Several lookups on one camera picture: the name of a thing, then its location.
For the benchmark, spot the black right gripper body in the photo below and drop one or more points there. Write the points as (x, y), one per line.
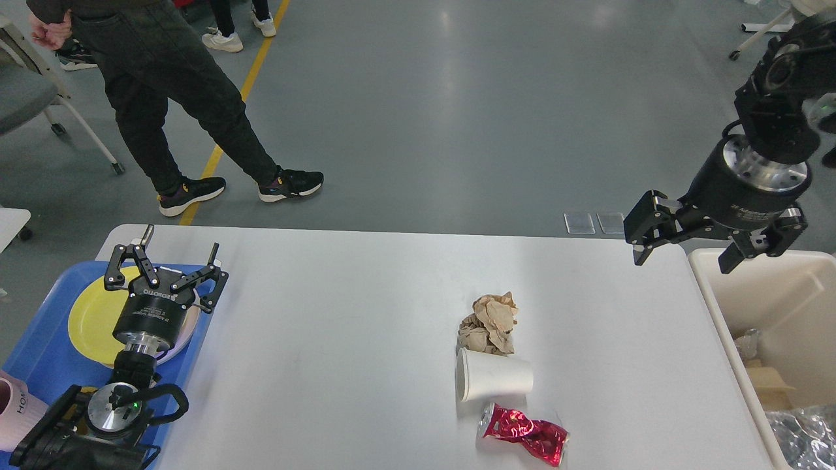
(738, 190)

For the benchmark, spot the aluminium foil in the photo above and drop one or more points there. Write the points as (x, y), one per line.
(806, 436)
(747, 343)

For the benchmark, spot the person's hand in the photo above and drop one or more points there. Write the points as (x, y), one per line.
(51, 36)

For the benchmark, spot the white paper cup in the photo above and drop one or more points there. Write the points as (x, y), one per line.
(480, 375)

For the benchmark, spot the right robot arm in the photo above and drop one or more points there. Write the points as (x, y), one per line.
(796, 66)

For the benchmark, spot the right floor socket plate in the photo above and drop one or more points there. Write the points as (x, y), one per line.
(611, 223)

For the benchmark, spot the yellow plastic plate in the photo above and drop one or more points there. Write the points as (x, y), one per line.
(94, 315)

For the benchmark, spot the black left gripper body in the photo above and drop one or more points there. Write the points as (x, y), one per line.
(151, 315)

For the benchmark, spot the left floor socket plate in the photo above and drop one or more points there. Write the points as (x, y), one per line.
(579, 223)

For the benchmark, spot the pink plate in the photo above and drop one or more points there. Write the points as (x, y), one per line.
(183, 338)

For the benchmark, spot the brown paper ball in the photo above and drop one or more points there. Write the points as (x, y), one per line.
(488, 329)

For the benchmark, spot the floor socket plate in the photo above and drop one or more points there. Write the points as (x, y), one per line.
(579, 223)
(611, 223)

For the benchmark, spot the grey office chair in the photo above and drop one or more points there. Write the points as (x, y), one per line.
(29, 87)

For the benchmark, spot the beige plastic bin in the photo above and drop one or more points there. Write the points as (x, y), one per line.
(791, 301)

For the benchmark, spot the pink mug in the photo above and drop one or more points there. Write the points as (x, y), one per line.
(20, 411)

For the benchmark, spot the brown paper bag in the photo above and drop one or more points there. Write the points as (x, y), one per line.
(771, 390)

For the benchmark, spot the person in blue jeans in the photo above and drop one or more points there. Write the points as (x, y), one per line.
(73, 56)

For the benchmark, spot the white chair base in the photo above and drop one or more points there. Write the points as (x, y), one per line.
(792, 12)

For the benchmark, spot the white side table corner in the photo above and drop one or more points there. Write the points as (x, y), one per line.
(12, 221)

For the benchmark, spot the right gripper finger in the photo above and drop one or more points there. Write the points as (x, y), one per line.
(657, 220)
(772, 241)

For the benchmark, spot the person in dark clothes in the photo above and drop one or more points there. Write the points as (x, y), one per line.
(148, 55)

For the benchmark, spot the crushed red can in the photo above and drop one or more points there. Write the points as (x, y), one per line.
(542, 439)

